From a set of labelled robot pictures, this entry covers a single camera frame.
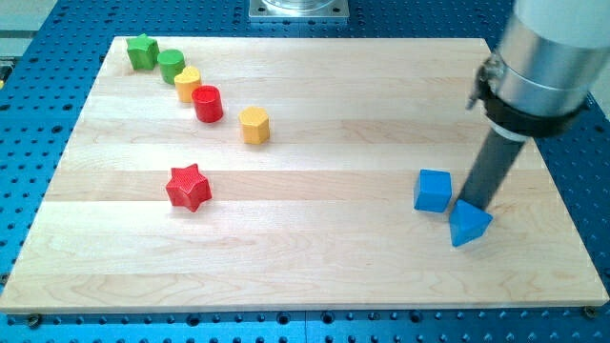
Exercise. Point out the blue triangular block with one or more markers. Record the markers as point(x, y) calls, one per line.
point(467, 223)

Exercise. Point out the red cylinder block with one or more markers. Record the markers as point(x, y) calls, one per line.
point(207, 103)

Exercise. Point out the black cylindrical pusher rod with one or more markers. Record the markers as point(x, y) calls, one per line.
point(495, 158)

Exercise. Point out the yellow hexagon block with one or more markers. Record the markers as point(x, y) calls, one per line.
point(255, 125)

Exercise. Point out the red star block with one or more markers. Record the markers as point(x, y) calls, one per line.
point(188, 188)

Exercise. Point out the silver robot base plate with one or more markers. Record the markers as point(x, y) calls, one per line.
point(298, 9)

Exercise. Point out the yellow heart block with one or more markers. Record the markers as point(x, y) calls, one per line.
point(186, 82)

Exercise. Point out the wooden board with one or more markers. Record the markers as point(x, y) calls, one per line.
point(319, 217)

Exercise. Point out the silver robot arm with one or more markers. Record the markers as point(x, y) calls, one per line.
point(535, 82)

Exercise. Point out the green cylinder block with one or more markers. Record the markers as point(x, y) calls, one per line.
point(171, 63)

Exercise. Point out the blue cube block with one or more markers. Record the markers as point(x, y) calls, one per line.
point(432, 191)

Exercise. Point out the green star block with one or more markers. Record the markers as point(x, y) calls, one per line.
point(142, 51)

